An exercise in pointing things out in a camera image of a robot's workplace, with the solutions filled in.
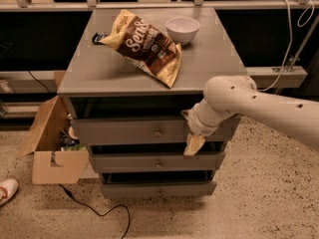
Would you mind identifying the black floor cable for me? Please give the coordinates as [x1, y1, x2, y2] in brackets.
[58, 183, 132, 239]

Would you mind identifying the brown yellow chip bag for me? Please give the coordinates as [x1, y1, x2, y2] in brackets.
[100, 9, 181, 88]

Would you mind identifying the grey drawer cabinet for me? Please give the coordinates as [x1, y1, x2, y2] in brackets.
[58, 8, 246, 185]

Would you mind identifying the metal railing frame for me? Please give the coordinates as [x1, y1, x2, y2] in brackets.
[1, 0, 319, 88]

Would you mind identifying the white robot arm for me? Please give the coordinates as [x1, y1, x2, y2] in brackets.
[184, 76, 319, 156]

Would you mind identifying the cardboard box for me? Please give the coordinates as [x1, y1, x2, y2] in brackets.
[16, 71, 90, 185]

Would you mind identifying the grey bottom drawer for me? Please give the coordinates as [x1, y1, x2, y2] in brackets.
[101, 182, 216, 199]

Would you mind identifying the grey top drawer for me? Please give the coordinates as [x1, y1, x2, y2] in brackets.
[71, 114, 241, 146]

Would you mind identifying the small dark blue packet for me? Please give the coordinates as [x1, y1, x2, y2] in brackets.
[92, 33, 106, 45]

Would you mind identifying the black wall cable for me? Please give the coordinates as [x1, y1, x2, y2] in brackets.
[27, 71, 51, 94]

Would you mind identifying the white red shoe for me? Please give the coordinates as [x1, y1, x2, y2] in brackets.
[0, 178, 19, 206]

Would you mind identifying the white bowl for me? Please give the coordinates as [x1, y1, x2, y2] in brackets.
[165, 17, 200, 45]

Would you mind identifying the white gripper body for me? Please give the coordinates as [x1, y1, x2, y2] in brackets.
[186, 110, 217, 137]

